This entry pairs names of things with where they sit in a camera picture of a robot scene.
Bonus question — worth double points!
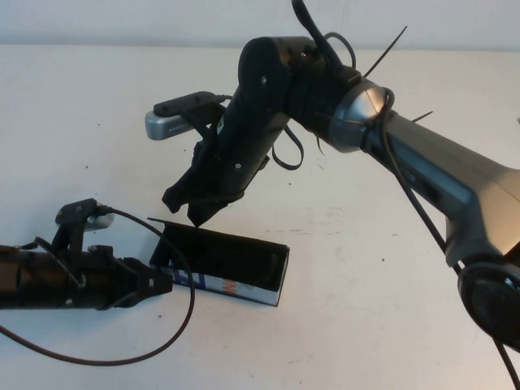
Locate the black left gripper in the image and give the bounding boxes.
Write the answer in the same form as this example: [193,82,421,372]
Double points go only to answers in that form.
[78,245,175,311]

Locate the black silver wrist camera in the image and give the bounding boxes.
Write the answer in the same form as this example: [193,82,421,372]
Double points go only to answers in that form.
[55,197,116,232]
[145,92,216,141]

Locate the black left camera mount bracket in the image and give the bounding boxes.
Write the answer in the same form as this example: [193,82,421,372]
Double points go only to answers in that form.
[50,221,87,262]

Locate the black right camera mount bracket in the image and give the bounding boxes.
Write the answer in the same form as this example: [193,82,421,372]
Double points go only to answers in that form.
[184,101,229,140]

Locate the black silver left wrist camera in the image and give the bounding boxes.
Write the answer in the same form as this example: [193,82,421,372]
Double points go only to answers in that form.
[55,197,116,232]

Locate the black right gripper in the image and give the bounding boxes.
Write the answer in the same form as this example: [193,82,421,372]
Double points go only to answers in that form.
[161,115,286,227]

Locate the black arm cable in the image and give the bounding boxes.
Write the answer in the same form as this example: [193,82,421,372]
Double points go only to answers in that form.
[0,206,197,366]
[213,0,520,390]

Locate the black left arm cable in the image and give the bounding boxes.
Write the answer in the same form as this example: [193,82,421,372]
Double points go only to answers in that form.
[0,206,197,366]

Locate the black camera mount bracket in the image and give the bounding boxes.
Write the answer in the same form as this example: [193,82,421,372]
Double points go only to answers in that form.
[184,101,229,140]
[50,221,87,262]

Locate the black glasses case printed side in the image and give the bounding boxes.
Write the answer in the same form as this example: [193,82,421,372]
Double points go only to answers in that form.
[146,218,292,309]

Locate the black strap loop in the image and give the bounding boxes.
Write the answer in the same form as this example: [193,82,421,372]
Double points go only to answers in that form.
[271,124,305,171]

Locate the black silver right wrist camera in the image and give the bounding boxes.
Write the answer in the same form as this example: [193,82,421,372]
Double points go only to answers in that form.
[145,92,216,141]

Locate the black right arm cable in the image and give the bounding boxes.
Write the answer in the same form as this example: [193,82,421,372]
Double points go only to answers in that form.
[213,0,520,390]

